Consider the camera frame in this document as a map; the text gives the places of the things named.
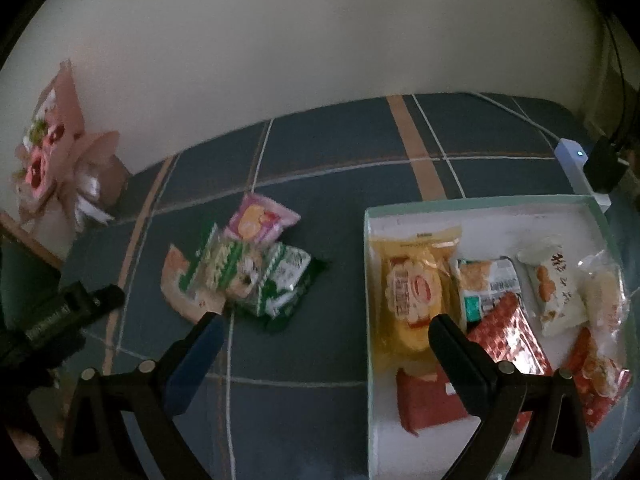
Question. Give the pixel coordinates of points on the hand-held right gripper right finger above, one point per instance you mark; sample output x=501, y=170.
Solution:
x=457, y=360

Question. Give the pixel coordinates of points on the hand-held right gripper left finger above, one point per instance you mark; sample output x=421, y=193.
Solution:
x=197, y=360

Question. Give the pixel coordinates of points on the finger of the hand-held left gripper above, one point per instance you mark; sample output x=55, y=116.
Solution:
x=105, y=300

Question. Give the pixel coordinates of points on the plain red snack packet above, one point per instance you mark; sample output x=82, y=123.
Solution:
x=425, y=400

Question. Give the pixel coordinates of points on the shiny red checkered snack packet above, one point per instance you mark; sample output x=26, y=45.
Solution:
x=515, y=340

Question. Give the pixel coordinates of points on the peach snack packet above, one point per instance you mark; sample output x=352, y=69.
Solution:
x=175, y=280

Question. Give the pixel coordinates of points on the white and green snack packet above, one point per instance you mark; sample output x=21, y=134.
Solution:
x=482, y=285

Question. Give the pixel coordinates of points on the light green snack packet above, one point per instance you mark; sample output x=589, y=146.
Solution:
x=225, y=265

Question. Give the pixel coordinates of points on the dark green snack packet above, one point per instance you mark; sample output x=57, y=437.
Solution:
x=285, y=285

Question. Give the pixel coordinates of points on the white orange-print snack packet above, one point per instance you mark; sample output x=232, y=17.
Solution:
x=552, y=290

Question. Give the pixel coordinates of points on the red orange-print snack packet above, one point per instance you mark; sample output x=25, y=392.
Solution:
x=597, y=375

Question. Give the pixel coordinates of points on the pink snack packet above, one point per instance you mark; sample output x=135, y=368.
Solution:
x=257, y=220

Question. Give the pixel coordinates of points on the white pale-green-edged box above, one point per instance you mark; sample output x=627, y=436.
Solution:
x=540, y=220

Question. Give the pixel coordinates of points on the clear bun packet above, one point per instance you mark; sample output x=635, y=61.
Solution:
x=605, y=290

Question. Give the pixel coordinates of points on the yellow snack packet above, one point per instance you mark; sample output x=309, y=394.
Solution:
x=410, y=295

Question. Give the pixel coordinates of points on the plaid blue blanket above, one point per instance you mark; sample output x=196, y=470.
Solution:
x=325, y=410

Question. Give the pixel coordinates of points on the pink flower bouquet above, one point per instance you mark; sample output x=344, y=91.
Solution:
x=55, y=135

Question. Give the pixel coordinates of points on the white power strip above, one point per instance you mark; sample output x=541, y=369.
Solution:
x=570, y=155

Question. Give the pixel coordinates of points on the wooden rail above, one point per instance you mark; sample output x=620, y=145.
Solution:
x=30, y=240

